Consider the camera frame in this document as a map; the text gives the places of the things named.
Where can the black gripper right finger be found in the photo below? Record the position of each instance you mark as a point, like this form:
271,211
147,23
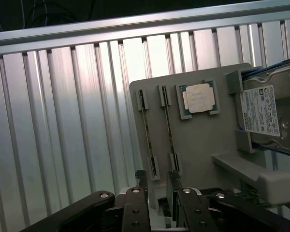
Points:
191,212

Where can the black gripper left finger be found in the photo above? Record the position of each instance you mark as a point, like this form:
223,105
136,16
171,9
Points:
135,212

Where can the grey parts rack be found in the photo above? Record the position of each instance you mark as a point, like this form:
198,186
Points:
200,135

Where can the silver CPU chip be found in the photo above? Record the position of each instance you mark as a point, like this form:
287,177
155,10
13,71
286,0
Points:
198,99

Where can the hard disk in blue carrier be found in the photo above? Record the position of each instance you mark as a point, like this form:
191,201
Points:
261,108

